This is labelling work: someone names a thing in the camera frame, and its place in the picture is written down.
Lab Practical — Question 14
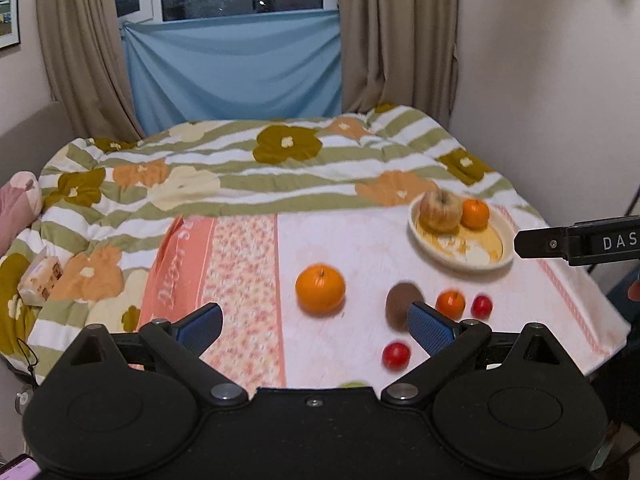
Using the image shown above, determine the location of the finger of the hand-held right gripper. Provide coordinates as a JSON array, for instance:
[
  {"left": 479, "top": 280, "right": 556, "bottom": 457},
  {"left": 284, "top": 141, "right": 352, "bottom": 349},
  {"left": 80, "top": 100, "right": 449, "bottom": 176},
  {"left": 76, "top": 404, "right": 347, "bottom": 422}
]
[{"left": 513, "top": 225, "right": 572, "bottom": 262}]

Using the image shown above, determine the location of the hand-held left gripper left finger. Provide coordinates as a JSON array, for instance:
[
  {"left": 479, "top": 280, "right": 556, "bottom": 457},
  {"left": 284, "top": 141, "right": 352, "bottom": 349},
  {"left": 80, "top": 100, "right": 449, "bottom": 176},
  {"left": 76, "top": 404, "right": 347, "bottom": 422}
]
[{"left": 67, "top": 302, "right": 249, "bottom": 406}]

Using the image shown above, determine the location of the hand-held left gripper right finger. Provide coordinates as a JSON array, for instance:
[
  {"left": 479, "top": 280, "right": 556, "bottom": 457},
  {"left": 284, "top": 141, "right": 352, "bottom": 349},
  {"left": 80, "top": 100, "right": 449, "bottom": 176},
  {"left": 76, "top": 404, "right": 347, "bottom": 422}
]
[{"left": 381, "top": 301, "right": 568, "bottom": 406}]

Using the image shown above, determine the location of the small mandarin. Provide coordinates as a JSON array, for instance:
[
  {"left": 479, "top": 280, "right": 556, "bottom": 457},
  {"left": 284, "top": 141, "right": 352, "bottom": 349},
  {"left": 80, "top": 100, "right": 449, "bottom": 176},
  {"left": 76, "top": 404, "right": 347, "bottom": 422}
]
[
  {"left": 460, "top": 198, "right": 491, "bottom": 231},
  {"left": 435, "top": 290, "right": 467, "bottom": 321}
]

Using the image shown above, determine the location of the yellow white bowl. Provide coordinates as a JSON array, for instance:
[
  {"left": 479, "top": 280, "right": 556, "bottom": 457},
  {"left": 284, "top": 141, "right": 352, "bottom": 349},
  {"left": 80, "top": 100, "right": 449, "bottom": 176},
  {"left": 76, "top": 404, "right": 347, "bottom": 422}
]
[{"left": 408, "top": 191, "right": 516, "bottom": 273}]

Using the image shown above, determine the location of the brown kiwi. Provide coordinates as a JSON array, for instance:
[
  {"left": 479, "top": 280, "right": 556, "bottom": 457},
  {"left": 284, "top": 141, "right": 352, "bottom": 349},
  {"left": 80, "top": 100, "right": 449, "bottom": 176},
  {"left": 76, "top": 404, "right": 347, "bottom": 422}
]
[{"left": 385, "top": 282, "right": 426, "bottom": 333}]

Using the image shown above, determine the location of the pale red apple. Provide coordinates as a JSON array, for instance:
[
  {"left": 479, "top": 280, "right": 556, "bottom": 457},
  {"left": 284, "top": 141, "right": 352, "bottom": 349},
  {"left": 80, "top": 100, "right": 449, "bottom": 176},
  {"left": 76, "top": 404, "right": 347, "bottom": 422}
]
[{"left": 419, "top": 189, "right": 463, "bottom": 233}]

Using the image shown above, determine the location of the large orange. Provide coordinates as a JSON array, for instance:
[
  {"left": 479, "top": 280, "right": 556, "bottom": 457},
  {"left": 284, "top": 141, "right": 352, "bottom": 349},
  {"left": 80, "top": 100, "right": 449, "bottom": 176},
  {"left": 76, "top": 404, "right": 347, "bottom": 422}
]
[{"left": 295, "top": 264, "right": 347, "bottom": 317}]

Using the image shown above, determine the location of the white and pink floral towel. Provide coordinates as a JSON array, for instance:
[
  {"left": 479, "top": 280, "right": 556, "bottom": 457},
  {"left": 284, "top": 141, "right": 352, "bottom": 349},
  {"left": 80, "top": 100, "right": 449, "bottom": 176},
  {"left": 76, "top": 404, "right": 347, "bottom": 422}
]
[{"left": 137, "top": 200, "right": 632, "bottom": 391}]

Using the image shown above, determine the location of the tissue pack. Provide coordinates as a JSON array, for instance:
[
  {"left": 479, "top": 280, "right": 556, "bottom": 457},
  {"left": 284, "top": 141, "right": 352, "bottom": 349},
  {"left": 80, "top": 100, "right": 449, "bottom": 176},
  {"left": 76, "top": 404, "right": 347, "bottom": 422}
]
[{"left": 17, "top": 252, "right": 65, "bottom": 306}]

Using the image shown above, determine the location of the green striped flower blanket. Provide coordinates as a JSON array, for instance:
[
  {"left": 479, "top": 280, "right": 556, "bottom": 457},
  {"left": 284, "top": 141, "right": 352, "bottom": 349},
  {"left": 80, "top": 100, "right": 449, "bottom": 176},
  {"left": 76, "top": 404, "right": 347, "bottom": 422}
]
[{"left": 0, "top": 104, "right": 551, "bottom": 378}]

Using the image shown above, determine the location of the pink plush toy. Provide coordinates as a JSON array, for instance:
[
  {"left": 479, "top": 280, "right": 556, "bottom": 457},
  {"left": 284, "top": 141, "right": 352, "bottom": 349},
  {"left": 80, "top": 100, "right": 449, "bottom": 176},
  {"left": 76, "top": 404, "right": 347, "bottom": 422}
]
[{"left": 0, "top": 171, "right": 42, "bottom": 256}]

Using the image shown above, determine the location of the beige curtain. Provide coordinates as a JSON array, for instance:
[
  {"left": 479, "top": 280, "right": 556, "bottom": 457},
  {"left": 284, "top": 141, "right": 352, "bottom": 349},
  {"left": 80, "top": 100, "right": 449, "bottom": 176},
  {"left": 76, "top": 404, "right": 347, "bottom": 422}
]
[
  {"left": 35, "top": 0, "right": 146, "bottom": 141},
  {"left": 334, "top": 0, "right": 460, "bottom": 131}
]

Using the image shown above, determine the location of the light blue cloth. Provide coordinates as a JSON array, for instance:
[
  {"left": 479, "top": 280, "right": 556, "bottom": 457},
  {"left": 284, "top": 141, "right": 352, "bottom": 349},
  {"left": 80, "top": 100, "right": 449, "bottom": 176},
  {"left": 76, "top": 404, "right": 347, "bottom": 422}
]
[{"left": 121, "top": 8, "right": 344, "bottom": 136}]

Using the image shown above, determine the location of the beige padded headboard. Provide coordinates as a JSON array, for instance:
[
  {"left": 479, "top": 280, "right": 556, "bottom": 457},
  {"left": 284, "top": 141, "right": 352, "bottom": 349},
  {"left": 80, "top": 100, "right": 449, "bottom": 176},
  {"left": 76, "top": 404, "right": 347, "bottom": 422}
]
[{"left": 0, "top": 101, "right": 76, "bottom": 186}]

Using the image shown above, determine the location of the black strap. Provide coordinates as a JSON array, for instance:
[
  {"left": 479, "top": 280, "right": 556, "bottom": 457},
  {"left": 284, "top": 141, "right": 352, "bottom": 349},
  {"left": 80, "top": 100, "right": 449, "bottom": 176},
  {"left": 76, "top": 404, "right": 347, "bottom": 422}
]
[{"left": 15, "top": 337, "right": 42, "bottom": 377}]

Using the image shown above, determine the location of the framed wall picture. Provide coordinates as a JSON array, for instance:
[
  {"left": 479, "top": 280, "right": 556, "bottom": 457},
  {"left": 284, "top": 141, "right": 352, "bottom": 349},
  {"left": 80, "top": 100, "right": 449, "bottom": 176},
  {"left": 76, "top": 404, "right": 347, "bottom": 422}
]
[{"left": 0, "top": 0, "right": 22, "bottom": 51}]

